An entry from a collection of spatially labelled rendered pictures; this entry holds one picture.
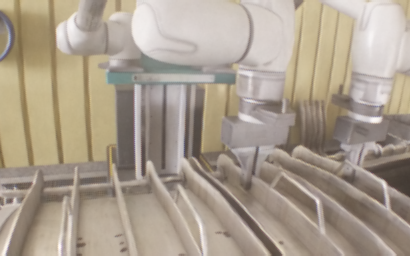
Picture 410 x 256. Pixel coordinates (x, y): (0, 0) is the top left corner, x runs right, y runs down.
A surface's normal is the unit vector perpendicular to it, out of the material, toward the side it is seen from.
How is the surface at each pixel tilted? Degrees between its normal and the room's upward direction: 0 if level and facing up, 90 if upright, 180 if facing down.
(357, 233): 90
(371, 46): 91
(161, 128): 90
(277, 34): 89
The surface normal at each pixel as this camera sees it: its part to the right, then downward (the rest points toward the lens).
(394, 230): -0.93, 0.05
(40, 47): 0.36, 0.31
